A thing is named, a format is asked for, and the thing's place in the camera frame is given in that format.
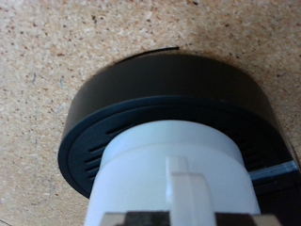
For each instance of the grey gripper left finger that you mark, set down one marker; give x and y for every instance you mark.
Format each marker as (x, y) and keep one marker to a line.
(141, 219)

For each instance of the black Keurig coffee machine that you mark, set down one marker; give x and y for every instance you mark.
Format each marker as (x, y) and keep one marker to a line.
(163, 81)

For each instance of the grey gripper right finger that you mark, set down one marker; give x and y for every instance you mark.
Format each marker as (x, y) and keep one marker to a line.
(244, 220)

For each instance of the white ceramic mug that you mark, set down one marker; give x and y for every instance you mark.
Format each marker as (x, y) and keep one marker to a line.
(138, 175)

